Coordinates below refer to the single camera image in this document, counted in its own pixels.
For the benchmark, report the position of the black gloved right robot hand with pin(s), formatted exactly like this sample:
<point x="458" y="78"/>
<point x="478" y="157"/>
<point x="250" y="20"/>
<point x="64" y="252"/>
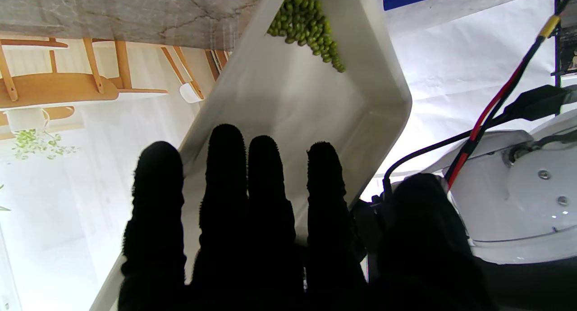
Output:
<point x="252" y="239"/>

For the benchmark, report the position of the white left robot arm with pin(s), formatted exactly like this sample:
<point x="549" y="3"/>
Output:
<point x="523" y="203"/>

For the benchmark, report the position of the scattered green beans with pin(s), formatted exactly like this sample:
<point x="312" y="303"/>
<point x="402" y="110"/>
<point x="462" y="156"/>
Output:
<point x="306" y="27"/>

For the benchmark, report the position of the cream baking tray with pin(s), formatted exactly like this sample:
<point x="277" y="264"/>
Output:
<point x="306" y="99"/>

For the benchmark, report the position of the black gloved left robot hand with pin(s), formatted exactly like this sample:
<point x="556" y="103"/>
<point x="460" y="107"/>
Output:
<point x="532" y="288"/>

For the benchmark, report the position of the printed room backdrop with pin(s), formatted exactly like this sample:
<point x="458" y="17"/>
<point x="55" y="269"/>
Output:
<point x="67" y="144"/>

